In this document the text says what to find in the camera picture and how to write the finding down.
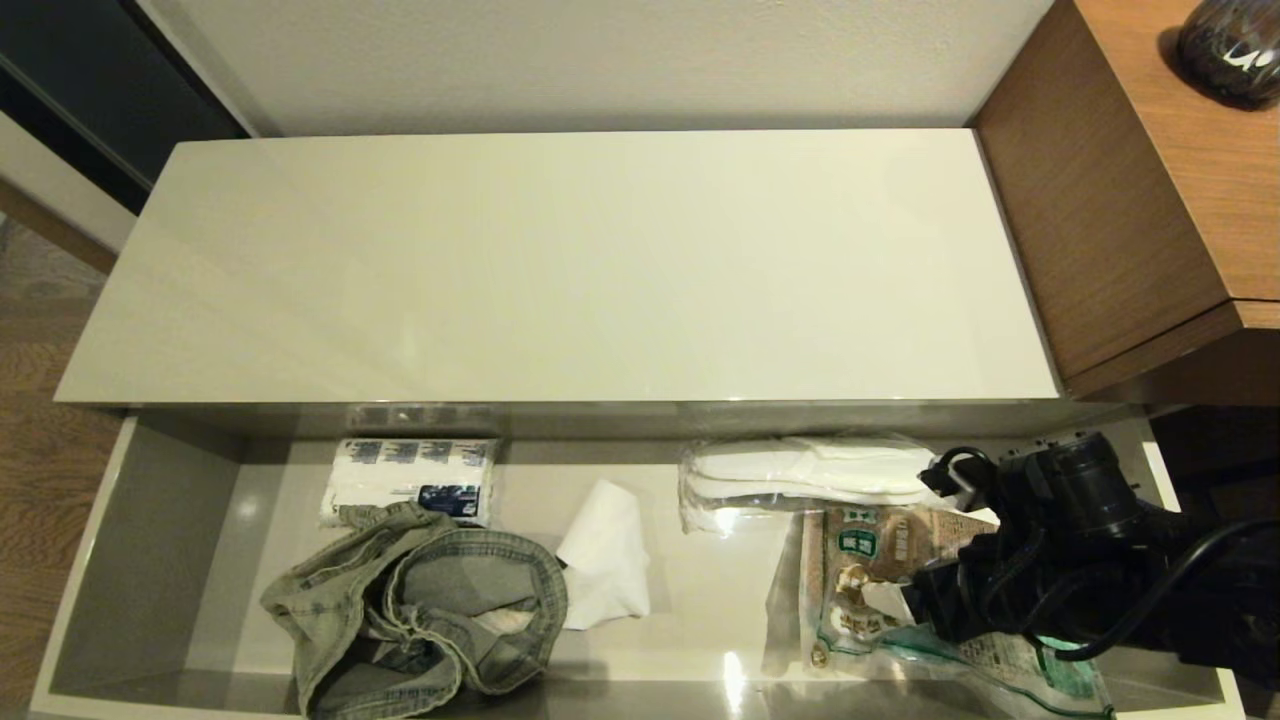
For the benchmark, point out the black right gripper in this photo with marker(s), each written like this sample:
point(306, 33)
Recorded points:
point(975, 590)

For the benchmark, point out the white slippers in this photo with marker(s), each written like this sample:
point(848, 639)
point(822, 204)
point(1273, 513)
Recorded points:
point(800, 475)

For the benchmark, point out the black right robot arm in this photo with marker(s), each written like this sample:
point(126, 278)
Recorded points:
point(1090, 490)

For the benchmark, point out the brown green snack bag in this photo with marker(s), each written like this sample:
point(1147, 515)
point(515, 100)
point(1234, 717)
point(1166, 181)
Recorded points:
point(860, 570)

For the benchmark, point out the brown wooden desk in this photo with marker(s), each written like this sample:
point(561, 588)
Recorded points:
point(1110, 190)

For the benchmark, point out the glossy white low cabinet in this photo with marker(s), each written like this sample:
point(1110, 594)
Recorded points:
point(560, 270)

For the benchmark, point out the crumpled faded denim jeans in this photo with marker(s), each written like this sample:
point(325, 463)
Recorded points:
point(430, 590)

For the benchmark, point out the white tissue pack blue print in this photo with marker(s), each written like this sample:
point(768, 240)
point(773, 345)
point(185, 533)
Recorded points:
point(400, 480)

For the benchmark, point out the dark glass vase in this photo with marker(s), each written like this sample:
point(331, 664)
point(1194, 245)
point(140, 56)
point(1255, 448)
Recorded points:
point(1230, 50)

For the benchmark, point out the wooden skirting board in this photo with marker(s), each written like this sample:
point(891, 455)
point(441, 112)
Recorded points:
point(55, 230)

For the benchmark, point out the dark door panel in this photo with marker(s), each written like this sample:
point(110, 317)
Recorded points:
point(90, 90)

